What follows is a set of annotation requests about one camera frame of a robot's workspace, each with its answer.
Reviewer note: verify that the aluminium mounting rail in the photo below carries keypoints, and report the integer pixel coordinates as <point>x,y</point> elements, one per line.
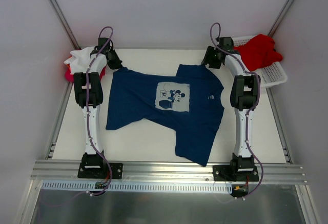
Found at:
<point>172,172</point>

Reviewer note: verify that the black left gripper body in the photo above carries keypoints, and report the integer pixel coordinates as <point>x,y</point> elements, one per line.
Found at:
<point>115,62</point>

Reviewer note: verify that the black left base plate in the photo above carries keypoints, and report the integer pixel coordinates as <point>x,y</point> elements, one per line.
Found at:
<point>100,172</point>

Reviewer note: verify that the white perforated plastic basket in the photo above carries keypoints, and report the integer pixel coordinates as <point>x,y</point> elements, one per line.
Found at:
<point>270,76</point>

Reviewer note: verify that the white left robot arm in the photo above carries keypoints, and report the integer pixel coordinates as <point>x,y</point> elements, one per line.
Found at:
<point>89,96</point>

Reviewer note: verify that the white slotted cable duct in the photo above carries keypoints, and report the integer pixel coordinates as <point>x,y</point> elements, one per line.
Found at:
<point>117,186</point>

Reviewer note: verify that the left aluminium frame post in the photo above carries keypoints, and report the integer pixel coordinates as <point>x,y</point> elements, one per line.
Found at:
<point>64,23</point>

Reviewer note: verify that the pink folded t-shirt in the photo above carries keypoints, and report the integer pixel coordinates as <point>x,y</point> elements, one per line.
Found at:
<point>69,77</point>

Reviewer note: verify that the right aluminium frame post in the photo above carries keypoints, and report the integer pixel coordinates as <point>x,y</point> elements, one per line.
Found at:
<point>280,17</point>

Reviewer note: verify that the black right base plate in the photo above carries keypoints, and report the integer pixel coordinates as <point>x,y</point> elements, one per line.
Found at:
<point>226,173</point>

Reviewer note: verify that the blue cartoon print t-shirt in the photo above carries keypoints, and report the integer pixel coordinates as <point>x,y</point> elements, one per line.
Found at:
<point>188,103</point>

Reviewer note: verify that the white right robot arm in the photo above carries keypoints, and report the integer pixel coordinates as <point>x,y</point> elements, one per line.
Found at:
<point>244,98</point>

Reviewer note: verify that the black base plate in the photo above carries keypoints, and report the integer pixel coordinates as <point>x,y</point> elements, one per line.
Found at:
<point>100,172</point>
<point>226,173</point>

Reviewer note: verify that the aluminium frame post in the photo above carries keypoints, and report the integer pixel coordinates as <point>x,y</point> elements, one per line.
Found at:
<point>64,23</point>
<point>280,17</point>

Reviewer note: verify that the red t-shirt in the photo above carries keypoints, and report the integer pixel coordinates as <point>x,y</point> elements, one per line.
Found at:
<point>259,52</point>

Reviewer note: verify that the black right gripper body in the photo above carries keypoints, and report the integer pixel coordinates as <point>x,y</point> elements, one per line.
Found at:
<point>209,61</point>

